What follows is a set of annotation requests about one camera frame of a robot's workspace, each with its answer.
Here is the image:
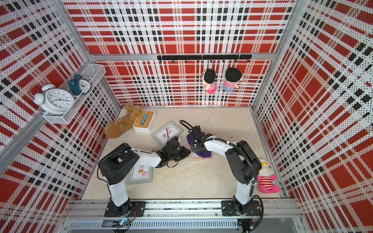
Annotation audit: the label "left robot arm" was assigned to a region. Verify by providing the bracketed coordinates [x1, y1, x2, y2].
[97, 139, 191, 217]

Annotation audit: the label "black hook rail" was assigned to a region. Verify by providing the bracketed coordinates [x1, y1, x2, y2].
[157, 54, 253, 62]

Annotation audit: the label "aluminium front rail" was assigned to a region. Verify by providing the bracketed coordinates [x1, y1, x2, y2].
[63, 198, 303, 220]

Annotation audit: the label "doll pink striped shirt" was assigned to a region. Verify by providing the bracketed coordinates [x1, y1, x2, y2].
[202, 69, 217, 94]

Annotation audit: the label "brown plush toy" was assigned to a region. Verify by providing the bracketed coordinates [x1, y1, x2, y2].
[104, 103, 143, 139]

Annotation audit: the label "white alarm clock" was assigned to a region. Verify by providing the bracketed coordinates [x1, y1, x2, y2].
[33, 84, 75, 115]

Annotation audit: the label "purple microfiber cloth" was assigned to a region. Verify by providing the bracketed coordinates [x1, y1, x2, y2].
[186, 134, 212, 161]

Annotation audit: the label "pink object behind right arm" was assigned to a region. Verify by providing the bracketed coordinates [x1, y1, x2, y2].
[257, 158, 280, 194]

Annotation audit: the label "green frame near arm base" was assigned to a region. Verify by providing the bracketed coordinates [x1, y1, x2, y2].
[127, 166, 153, 184]

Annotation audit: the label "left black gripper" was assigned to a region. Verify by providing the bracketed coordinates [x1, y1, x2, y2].
[169, 147, 192, 162]

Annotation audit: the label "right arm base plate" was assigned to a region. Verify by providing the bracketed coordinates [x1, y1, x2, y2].
[221, 200, 261, 216]

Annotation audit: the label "pink picture frame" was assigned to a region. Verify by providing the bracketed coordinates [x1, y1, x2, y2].
[189, 147, 212, 161]

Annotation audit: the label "white box wooden lid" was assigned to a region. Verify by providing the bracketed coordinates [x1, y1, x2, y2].
[133, 110, 156, 134]

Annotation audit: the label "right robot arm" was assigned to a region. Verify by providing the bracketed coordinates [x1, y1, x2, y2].
[188, 126, 262, 215]

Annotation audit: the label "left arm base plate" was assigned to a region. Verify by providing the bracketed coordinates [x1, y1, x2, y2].
[105, 200, 146, 217]

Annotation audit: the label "green frame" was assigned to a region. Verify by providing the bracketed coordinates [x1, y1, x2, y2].
[151, 121, 184, 146]

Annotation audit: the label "doll blue pants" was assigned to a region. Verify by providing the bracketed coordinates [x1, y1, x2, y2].
[223, 67, 242, 92]

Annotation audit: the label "blue object on box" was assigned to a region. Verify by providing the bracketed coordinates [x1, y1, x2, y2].
[140, 114, 148, 125]

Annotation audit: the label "teal alarm clock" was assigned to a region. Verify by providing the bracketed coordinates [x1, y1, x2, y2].
[68, 75, 91, 96]

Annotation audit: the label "green circuit board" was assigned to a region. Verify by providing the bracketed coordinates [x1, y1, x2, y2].
[112, 219, 131, 228]

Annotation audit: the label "white wire shelf basket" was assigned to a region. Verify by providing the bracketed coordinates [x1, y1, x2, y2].
[41, 64, 106, 124]

